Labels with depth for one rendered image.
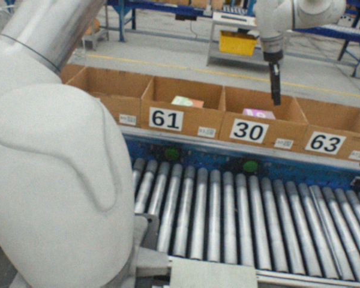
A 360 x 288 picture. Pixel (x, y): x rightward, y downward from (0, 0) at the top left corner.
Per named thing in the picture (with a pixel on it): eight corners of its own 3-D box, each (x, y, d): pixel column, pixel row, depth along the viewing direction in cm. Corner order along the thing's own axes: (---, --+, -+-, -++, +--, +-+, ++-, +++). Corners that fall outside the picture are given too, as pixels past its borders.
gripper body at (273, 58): (261, 47, 102) (263, 69, 107) (264, 54, 95) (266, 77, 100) (280, 44, 100) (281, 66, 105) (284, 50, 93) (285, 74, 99)
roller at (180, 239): (170, 264, 94) (171, 257, 91) (185, 169, 135) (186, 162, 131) (183, 266, 93) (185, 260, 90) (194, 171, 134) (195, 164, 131)
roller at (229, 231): (222, 272, 93) (225, 266, 90) (222, 175, 134) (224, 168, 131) (235, 274, 93) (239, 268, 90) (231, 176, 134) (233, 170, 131)
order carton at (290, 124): (217, 141, 127) (224, 111, 116) (218, 111, 150) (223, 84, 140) (295, 153, 125) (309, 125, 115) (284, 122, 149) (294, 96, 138)
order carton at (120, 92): (66, 117, 130) (60, 87, 119) (89, 92, 153) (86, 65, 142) (141, 129, 128) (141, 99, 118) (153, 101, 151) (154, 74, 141)
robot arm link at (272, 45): (261, 40, 92) (262, 56, 95) (286, 35, 90) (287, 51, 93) (258, 33, 99) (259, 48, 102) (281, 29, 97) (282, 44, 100)
